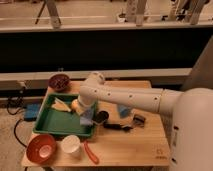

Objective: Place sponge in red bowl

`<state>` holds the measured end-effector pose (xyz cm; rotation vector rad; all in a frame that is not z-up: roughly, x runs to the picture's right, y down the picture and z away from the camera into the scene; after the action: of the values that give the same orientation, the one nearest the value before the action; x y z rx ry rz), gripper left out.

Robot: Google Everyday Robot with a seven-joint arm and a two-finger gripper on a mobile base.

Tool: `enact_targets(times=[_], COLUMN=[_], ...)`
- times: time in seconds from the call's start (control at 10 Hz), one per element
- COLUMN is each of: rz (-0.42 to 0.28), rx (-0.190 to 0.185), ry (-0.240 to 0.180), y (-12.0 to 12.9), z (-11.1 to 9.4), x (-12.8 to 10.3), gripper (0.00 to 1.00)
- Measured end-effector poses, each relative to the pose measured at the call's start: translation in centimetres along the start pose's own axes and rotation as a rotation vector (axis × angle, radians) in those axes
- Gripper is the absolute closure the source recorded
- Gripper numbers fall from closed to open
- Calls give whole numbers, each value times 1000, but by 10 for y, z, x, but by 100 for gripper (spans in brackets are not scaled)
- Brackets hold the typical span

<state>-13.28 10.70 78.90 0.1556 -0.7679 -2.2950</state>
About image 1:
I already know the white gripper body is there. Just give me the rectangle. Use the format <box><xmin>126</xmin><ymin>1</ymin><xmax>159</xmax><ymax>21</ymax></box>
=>
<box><xmin>71</xmin><ymin>99</ymin><xmax>92</xmax><ymax>115</ymax></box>

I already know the blue sponge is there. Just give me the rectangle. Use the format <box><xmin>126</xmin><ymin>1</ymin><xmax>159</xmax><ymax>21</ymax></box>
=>
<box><xmin>80</xmin><ymin>108</ymin><xmax>94</xmax><ymax>126</ymax></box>

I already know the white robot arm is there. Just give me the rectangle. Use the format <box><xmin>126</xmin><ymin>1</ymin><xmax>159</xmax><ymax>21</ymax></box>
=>
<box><xmin>72</xmin><ymin>72</ymin><xmax>213</xmax><ymax>171</ymax></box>

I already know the dark maroon bowl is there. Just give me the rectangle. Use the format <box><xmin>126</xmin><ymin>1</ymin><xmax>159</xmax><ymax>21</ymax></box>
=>
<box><xmin>48</xmin><ymin>74</ymin><xmax>70</xmax><ymax>92</ymax></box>

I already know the red bowl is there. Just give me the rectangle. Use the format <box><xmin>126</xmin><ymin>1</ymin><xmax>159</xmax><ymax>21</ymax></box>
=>
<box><xmin>26</xmin><ymin>134</ymin><xmax>56</xmax><ymax>164</ymax></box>

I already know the green plastic tray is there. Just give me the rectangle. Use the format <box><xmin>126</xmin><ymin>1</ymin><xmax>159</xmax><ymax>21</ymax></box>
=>
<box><xmin>33</xmin><ymin>93</ymin><xmax>95</xmax><ymax>137</ymax></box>

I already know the yellow wedge item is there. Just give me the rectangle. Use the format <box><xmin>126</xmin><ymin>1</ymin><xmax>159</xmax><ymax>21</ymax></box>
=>
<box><xmin>51</xmin><ymin>98</ymin><xmax>71</xmax><ymax>112</ymax></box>

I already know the black round cup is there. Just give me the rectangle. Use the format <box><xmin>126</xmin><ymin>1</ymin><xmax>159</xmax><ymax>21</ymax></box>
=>
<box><xmin>92</xmin><ymin>111</ymin><xmax>109</xmax><ymax>124</ymax></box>

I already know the white cup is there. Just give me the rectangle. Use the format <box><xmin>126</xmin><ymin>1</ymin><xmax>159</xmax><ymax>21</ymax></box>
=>
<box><xmin>61</xmin><ymin>135</ymin><xmax>81</xmax><ymax>157</ymax></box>

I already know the blue box on floor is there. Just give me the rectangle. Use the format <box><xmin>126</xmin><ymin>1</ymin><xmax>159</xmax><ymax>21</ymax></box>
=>
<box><xmin>24</xmin><ymin>104</ymin><xmax>40</xmax><ymax>121</ymax></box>

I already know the blue small cup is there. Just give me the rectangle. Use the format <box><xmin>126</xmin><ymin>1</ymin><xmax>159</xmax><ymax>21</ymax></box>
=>
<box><xmin>117</xmin><ymin>105</ymin><xmax>131</xmax><ymax>118</ymax></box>

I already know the wooden table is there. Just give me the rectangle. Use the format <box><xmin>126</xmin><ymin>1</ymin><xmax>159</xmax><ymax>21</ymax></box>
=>
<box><xmin>21</xmin><ymin>80</ymin><xmax>171</xmax><ymax>168</ymax></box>

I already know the black binder clip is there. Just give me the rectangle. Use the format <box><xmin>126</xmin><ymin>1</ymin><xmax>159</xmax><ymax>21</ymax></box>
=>
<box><xmin>133</xmin><ymin>114</ymin><xmax>146</xmax><ymax>127</ymax></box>

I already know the black handled tool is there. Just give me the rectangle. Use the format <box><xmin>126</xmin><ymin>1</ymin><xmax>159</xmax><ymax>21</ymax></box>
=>
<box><xmin>103</xmin><ymin>123</ymin><xmax>133</xmax><ymax>131</ymax></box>

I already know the black floor cable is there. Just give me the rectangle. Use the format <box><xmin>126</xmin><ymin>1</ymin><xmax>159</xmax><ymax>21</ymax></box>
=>
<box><xmin>6</xmin><ymin>96</ymin><xmax>28</xmax><ymax>148</ymax></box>

